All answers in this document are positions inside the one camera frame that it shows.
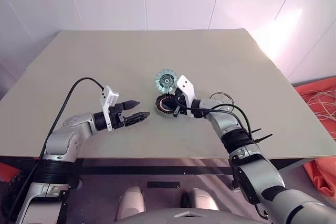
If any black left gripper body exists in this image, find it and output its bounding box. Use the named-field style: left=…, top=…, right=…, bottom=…
left=109, top=102, right=127, bottom=131

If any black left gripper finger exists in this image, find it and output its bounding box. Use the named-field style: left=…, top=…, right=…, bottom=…
left=121, top=100, right=141, bottom=111
left=123, top=112, right=151, bottom=128

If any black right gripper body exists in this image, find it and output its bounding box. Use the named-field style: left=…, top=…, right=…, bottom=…
left=172, top=89, right=190, bottom=119

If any motor housing with copper windings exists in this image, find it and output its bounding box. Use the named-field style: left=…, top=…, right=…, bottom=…
left=152, top=94, right=177, bottom=118

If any silver spoked rotor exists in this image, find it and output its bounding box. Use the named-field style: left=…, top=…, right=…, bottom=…
left=154, top=68, right=176, bottom=93

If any black rectangular plate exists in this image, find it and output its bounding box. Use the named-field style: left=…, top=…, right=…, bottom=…
left=146, top=181, right=181, bottom=189

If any pale rounded shell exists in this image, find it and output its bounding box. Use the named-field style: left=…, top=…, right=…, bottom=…
left=115, top=186, right=145, bottom=221
left=182, top=187, right=220, bottom=211

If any grey robot torso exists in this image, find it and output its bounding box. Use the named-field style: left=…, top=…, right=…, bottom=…
left=115, top=207, right=263, bottom=224

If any orange cloth scrap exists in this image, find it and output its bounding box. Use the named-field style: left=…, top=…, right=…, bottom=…
left=0, top=162, right=14, bottom=183

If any orange cloth heap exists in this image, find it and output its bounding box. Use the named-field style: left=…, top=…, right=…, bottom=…
left=303, top=157, right=336, bottom=197

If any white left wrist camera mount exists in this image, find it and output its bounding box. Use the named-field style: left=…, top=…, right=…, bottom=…
left=99, top=86, right=120, bottom=132

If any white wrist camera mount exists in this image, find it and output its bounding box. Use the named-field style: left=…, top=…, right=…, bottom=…
left=175, top=75, right=197, bottom=118
left=99, top=86, right=120, bottom=132

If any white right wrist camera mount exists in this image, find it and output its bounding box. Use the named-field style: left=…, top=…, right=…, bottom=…
left=175, top=75, right=197, bottom=118

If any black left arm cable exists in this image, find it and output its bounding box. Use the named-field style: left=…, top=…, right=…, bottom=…
left=26, top=77, right=105, bottom=183

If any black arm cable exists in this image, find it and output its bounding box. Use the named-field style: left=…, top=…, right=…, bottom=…
left=174, top=98, right=257, bottom=143
left=26, top=77, right=105, bottom=183

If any black table frame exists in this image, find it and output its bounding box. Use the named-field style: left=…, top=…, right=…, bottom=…
left=15, top=157, right=313, bottom=224

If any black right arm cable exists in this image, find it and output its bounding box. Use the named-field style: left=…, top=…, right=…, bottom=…
left=174, top=98, right=257, bottom=143

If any orange cloth with cords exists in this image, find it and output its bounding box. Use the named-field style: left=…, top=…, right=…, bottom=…
left=292, top=77, right=336, bottom=141

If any white cord tangle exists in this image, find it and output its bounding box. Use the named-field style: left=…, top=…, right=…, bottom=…
left=307, top=87, right=336, bottom=121

